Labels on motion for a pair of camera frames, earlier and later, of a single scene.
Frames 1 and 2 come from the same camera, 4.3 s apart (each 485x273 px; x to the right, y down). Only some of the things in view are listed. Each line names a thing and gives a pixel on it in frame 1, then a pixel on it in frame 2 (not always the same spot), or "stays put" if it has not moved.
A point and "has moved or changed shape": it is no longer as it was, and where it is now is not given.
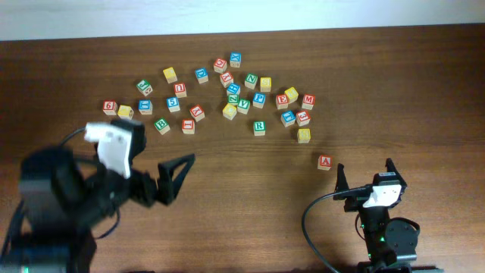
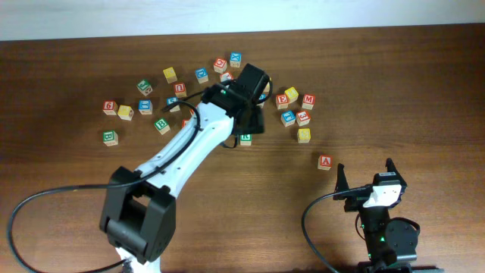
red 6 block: (110, 107) stays put
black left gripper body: (152, 186) → (254, 123)
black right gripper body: (353, 203) stays put
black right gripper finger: (391, 167) stays put
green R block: (259, 128) has moved or changed shape
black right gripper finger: (342, 182) stays put
